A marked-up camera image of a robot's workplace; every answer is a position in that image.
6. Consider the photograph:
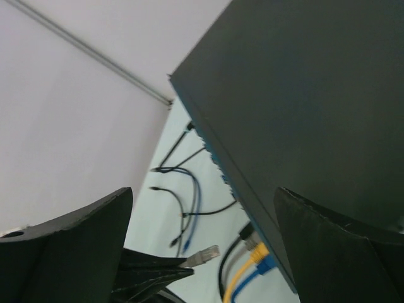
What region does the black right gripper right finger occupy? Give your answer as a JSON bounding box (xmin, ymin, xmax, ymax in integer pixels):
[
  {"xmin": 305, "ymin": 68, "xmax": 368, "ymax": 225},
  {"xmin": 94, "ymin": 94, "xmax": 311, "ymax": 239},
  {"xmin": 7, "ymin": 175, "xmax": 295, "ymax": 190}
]
[{"xmin": 274, "ymin": 187, "xmax": 403, "ymax": 302}]

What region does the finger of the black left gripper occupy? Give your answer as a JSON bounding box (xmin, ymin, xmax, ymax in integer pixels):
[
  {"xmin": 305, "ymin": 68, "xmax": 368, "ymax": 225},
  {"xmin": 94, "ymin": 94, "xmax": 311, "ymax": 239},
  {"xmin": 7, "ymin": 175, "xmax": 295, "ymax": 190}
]
[
  {"xmin": 111, "ymin": 267, "xmax": 194, "ymax": 297},
  {"xmin": 119, "ymin": 248, "xmax": 189, "ymax": 271}
]

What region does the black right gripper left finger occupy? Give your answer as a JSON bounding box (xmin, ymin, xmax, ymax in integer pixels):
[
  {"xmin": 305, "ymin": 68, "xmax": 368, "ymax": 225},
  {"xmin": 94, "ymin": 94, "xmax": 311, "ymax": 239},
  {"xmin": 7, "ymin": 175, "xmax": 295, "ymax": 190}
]
[{"xmin": 1, "ymin": 187, "xmax": 133, "ymax": 302}]

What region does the grey ethernet cable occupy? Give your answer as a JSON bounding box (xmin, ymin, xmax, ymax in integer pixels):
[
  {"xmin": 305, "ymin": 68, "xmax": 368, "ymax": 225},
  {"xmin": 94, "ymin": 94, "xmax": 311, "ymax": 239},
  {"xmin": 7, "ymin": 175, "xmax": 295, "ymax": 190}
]
[
  {"xmin": 224, "ymin": 235, "xmax": 260, "ymax": 285},
  {"xmin": 179, "ymin": 245, "xmax": 220, "ymax": 268}
]

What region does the yellow ethernet cable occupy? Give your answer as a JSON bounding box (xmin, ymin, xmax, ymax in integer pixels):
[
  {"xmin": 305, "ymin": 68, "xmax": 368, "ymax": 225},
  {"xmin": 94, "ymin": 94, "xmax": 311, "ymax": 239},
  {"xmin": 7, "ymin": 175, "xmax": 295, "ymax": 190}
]
[{"xmin": 222, "ymin": 242, "xmax": 269, "ymax": 303}]

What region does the grey ethernet cable plugged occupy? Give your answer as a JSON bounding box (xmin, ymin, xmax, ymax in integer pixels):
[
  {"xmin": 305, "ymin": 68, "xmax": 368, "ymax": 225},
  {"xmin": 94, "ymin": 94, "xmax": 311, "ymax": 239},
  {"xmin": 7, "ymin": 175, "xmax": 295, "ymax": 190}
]
[{"xmin": 224, "ymin": 235, "xmax": 260, "ymax": 285}]

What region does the black ethernet cable plugged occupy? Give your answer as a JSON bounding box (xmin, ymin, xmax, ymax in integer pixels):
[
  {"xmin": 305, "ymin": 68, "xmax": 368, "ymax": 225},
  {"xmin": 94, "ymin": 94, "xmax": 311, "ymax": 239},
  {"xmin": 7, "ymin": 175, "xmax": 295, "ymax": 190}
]
[{"xmin": 217, "ymin": 222, "xmax": 253, "ymax": 300}]

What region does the blue loose ethernet cable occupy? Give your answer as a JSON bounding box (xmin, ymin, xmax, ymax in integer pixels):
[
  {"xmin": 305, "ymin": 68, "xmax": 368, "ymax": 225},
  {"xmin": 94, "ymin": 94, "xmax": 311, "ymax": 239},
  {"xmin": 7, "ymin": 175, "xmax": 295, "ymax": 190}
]
[{"xmin": 157, "ymin": 166, "xmax": 203, "ymax": 252}]

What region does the black thin loose cable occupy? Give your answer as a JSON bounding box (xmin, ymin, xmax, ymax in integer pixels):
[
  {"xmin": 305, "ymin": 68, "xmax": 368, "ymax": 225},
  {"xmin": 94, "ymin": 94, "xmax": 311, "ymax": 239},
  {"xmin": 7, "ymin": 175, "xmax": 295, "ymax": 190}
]
[{"xmin": 151, "ymin": 148, "xmax": 237, "ymax": 218}]

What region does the blue-faced black network switch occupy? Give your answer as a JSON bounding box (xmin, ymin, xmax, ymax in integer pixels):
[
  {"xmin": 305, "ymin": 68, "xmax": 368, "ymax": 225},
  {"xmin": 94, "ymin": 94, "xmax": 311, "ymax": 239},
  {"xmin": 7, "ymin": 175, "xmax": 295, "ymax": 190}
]
[{"xmin": 170, "ymin": 1, "xmax": 403, "ymax": 289}]

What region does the left aluminium frame post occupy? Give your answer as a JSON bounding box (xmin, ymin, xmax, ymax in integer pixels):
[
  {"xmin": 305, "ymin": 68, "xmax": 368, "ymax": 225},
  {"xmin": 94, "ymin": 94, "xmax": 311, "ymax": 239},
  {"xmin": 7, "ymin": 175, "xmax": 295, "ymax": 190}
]
[{"xmin": 6, "ymin": 1, "xmax": 173, "ymax": 107}]

